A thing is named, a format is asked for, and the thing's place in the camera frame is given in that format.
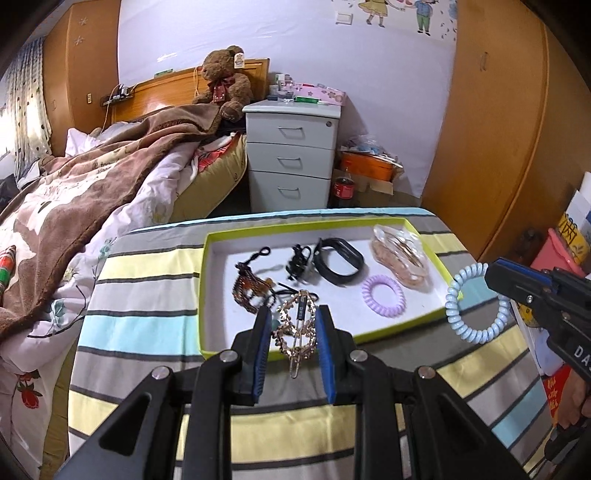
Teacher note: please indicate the white drawer nightstand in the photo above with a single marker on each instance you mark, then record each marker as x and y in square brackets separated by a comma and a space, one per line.
[291, 161]

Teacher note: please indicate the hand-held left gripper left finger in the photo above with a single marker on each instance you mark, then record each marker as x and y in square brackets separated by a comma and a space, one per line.
[261, 353]

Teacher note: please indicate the red printed box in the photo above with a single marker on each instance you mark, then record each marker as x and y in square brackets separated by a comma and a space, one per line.
[554, 392]

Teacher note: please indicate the cola bottle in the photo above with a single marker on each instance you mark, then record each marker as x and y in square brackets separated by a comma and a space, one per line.
[344, 189]

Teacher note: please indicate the wooden wardrobe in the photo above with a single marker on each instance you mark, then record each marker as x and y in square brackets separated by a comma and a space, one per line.
[83, 69]
[498, 138]

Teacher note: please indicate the white paper sheets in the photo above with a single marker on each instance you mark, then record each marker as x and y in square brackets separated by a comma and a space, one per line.
[581, 203]

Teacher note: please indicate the gold hair clip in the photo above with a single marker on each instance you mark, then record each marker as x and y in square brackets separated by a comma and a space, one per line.
[295, 341]

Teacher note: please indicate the yellow patterned tin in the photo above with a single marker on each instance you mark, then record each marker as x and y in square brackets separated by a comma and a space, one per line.
[570, 230]

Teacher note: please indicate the pink floral box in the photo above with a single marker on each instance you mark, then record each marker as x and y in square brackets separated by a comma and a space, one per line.
[328, 96]

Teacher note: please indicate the translucent pink hair claw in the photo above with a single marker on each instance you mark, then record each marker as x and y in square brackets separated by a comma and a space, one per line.
[401, 263]

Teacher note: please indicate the white wall switch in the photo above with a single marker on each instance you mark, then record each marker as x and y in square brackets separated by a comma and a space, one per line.
[344, 18]

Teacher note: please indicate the patterned curtain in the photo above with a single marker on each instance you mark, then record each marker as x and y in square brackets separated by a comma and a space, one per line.
[27, 115]

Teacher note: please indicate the brown teddy bear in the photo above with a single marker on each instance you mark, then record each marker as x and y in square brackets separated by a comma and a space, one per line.
[226, 74]

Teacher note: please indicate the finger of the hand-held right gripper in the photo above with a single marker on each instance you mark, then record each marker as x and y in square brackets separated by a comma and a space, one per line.
[521, 272]
[512, 288]

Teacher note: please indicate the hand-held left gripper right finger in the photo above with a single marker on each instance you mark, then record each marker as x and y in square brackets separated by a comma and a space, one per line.
[325, 357]

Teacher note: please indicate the pink plastic bucket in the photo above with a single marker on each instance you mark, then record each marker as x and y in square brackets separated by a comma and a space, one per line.
[554, 254]

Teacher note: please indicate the green shallow tray box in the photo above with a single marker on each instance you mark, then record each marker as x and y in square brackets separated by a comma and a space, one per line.
[221, 323]

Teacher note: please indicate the brown fleece blanket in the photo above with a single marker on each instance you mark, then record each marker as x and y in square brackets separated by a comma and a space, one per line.
[115, 175]

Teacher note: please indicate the black wristband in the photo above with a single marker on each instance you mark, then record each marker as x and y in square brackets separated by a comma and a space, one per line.
[332, 276]

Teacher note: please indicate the white floral duvet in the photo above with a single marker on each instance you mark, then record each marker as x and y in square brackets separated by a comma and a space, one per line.
[46, 323]

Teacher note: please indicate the wooden headboard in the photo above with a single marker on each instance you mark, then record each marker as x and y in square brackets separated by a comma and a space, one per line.
[157, 92]

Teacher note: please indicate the yellow pillow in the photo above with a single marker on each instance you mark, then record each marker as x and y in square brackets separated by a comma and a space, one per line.
[207, 184]

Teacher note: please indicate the person's right hand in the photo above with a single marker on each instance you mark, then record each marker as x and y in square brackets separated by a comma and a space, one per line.
[575, 399]

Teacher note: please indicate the orange basin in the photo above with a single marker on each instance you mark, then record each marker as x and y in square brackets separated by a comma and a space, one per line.
[364, 168]

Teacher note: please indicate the cartoon wall sticker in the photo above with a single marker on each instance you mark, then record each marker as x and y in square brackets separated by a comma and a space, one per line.
[420, 18]

